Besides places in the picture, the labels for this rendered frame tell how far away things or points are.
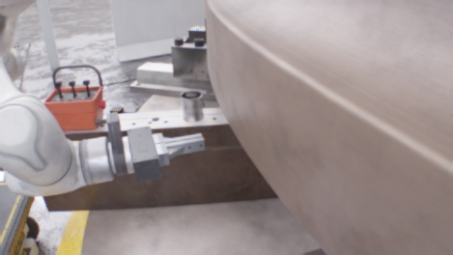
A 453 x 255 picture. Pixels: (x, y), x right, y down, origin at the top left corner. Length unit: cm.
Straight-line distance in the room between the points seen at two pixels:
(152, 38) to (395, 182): 414
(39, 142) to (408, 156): 47
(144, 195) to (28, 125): 98
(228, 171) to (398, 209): 101
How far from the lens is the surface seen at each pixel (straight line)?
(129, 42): 437
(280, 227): 139
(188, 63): 224
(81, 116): 130
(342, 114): 46
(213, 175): 138
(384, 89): 49
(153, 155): 66
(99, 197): 148
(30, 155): 53
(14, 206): 171
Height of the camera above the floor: 130
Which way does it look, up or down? 30 degrees down
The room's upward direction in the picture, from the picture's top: 1 degrees counter-clockwise
